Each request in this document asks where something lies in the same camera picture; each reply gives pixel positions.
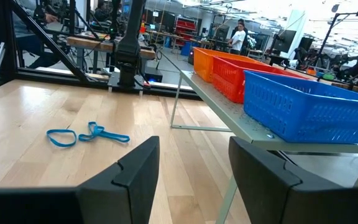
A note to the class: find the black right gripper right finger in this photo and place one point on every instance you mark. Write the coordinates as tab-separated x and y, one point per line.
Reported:
278	199

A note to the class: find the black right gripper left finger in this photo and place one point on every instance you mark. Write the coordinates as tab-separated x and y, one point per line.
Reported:
126	193

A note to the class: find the blue rubber band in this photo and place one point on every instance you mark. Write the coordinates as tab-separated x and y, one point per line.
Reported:
93	129
62	145
126	138

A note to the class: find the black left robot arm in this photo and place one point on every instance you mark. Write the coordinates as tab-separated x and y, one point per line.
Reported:
129	46

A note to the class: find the blue plastic basket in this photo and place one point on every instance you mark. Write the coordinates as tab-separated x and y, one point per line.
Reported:
306	118

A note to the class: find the pale green small shelf table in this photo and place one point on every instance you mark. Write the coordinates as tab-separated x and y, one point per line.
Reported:
228	115

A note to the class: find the red plastic basket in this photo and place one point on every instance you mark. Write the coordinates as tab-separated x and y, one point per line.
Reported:
228	84

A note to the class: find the orange plastic basket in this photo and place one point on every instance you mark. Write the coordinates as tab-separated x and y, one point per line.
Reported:
202	67

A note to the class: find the black background robot arms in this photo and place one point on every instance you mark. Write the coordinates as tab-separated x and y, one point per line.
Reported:
353	68

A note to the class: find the wooden neighbour workbench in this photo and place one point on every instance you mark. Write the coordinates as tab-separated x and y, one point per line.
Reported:
85	43

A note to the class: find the blue bin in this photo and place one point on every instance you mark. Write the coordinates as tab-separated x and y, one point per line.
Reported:
186	49

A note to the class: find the black monitor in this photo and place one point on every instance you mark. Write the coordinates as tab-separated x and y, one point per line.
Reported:
286	40

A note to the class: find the person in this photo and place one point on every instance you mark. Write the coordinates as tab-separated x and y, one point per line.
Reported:
101	14
30	43
238	39

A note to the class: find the red bin shelf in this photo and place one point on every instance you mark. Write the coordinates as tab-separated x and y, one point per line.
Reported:
185	26

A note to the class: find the black aluminium table frame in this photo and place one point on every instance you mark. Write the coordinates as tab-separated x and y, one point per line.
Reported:
172	92

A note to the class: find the black overhead rig frame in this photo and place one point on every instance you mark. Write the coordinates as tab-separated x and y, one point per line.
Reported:
3	37

